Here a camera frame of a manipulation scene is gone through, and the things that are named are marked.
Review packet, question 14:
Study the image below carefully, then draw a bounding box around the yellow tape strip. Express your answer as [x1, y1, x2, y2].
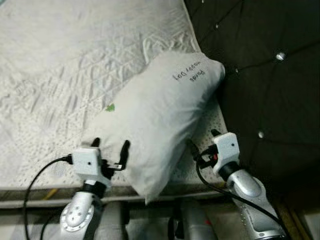
[42, 188, 59, 200]

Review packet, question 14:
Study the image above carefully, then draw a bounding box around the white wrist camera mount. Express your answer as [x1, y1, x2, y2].
[72, 147, 112, 181]
[212, 132, 241, 174]

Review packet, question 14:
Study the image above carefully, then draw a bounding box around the silver robot leg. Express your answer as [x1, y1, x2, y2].
[170, 200, 217, 240]
[92, 200, 132, 240]

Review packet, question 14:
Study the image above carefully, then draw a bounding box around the grey pillow with handwriting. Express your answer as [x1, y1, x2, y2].
[82, 50, 226, 205]

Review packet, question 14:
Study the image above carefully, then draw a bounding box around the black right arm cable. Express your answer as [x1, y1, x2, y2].
[194, 159, 289, 237]

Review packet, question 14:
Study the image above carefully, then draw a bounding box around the silver left robot leg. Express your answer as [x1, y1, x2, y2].
[92, 200, 132, 240]

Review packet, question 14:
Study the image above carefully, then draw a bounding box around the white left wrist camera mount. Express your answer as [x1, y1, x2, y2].
[72, 147, 112, 181]

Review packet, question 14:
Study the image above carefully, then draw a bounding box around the thick quilted dotted mattress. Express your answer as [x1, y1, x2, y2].
[0, 0, 232, 200]

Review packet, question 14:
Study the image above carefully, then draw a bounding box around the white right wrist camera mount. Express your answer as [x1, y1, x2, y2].
[212, 132, 241, 174]

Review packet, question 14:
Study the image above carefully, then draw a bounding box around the thin dotted mattress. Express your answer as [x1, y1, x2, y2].
[0, 199, 236, 210]

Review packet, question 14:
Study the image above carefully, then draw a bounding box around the silver right robot leg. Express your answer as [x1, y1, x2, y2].
[170, 200, 217, 240]

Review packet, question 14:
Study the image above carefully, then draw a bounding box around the dark tufted headboard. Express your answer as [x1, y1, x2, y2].
[182, 0, 320, 202]

